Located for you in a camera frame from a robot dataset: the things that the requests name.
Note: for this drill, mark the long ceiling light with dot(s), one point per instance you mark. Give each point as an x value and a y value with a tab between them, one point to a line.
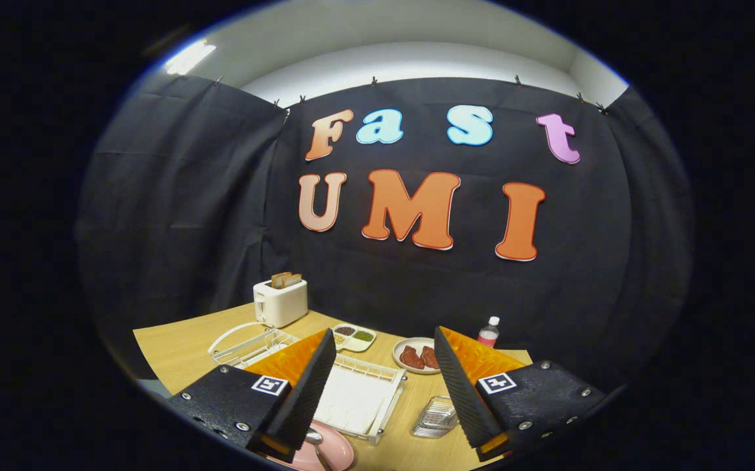
189	57

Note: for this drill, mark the clear water bottle red label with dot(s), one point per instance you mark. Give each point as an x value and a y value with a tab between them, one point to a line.
489	335

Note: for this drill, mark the black backdrop cloth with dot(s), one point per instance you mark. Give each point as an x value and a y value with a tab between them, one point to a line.
417	288

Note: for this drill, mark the red-brown steak piece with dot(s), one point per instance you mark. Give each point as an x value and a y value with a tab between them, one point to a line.
410	357
430	357

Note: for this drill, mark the white divided dish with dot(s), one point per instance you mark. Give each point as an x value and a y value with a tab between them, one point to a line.
358	346

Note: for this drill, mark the white toaster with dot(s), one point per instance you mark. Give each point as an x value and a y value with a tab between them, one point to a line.
280	306

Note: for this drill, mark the pink plate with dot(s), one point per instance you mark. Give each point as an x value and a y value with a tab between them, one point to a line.
339	453

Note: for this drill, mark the pile of brown beans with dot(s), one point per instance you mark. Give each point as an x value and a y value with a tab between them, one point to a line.
345	331

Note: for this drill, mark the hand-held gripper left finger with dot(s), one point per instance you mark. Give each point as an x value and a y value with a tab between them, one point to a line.
309	399

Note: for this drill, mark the beige round plate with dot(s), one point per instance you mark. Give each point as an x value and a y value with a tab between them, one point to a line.
410	341

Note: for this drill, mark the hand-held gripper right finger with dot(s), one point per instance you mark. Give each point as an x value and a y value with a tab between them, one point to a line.
459	392

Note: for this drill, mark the pile of green peas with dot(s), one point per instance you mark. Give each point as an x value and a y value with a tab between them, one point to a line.
364	335

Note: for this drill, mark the brown toast slice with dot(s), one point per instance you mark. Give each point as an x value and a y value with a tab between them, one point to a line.
294	279
279	280

